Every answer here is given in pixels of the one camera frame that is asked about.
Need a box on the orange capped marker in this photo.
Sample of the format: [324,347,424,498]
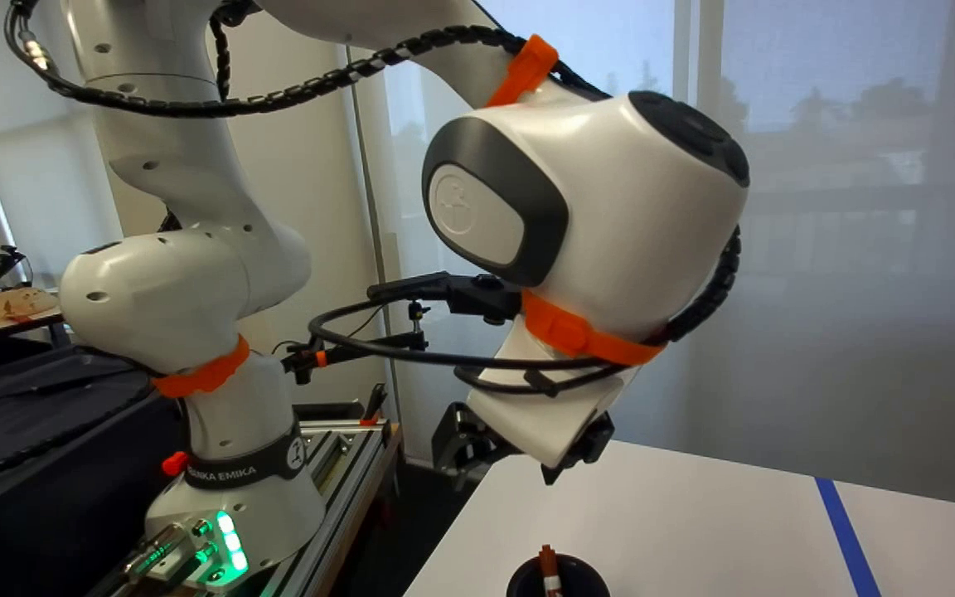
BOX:
[536,541,562,585]

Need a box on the black clamp with orange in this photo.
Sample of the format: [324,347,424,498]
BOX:
[279,336,337,387]

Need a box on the dark green enamel mug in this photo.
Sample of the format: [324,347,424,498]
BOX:
[504,543,612,597]

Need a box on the large glass window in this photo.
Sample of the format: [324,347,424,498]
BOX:
[380,0,955,368]

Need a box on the blue tape strip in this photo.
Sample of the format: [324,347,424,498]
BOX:
[812,476,884,597]

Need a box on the tan desk clutter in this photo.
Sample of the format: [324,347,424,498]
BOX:
[0,281,62,333]

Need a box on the black fabric cover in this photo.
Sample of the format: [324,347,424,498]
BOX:
[0,336,190,597]

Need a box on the thick black cable connector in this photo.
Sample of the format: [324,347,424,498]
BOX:
[361,268,528,328]

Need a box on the thin black cable loop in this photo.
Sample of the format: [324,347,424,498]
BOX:
[306,288,747,400]

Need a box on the orange cable strap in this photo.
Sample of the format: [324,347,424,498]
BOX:
[484,31,562,110]
[148,333,256,406]
[517,288,671,370]

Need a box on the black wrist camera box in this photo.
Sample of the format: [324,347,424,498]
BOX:
[429,398,517,481]

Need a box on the aluminium extrusion rail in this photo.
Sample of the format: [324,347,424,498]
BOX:
[264,398,404,597]

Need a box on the black braided cable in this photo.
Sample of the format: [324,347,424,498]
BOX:
[2,0,748,345]

